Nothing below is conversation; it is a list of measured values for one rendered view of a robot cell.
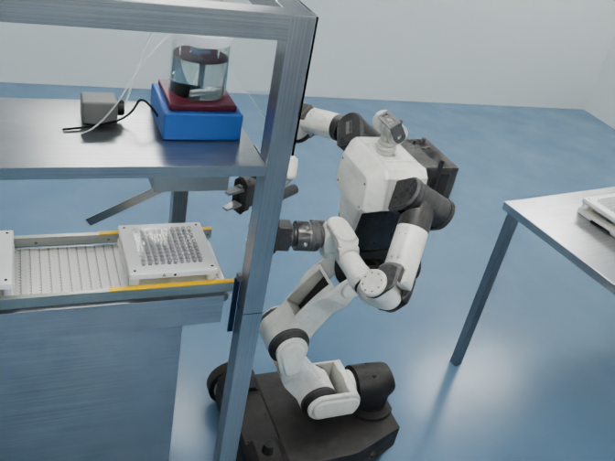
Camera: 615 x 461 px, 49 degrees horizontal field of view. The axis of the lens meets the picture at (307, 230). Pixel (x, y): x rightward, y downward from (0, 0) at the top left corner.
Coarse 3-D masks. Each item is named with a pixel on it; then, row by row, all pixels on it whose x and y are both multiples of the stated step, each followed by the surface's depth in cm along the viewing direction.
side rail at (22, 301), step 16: (160, 288) 181; (176, 288) 183; (192, 288) 185; (208, 288) 187; (224, 288) 189; (0, 304) 167; (16, 304) 169; (32, 304) 170; (48, 304) 172; (64, 304) 174
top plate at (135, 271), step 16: (144, 224) 199; (160, 224) 201; (176, 224) 202; (192, 224) 204; (128, 240) 191; (128, 256) 185; (208, 256) 191; (128, 272) 179; (144, 272) 180; (160, 272) 181; (176, 272) 183; (192, 272) 185; (208, 272) 187
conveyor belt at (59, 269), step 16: (16, 256) 188; (32, 256) 189; (48, 256) 190; (64, 256) 191; (80, 256) 193; (96, 256) 194; (112, 256) 195; (16, 272) 182; (32, 272) 183; (48, 272) 184; (64, 272) 185; (80, 272) 187; (96, 272) 188; (112, 272) 189; (16, 288) 176; (32, 288) 177; (48, 288) 178; (64, 288) 180; (80, 288) 181; (96, 288) 182
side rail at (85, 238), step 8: (88, 232) 197; (96, 232) 198; (208, 232) 210; (16, 240) 189; (24, 240) 190; (32, 240) 190; (40, 240) 191; (48, 240) 192; (56, 240) 193; (64, 240) 194; (72, 240) 195; (80, 240) 196; (88, 240) 197; (96, 240) 198; (104, 240) 199; (112, 240) 199
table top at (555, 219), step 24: (576, 192) 297; (600, 192) 302; (528, 216) 269; (552, 216) 273; (576, 216) 277; (552, 240) 258; (576, 240) 259; (600, 240) 263; (576, 264) 249; (600, 264) 246
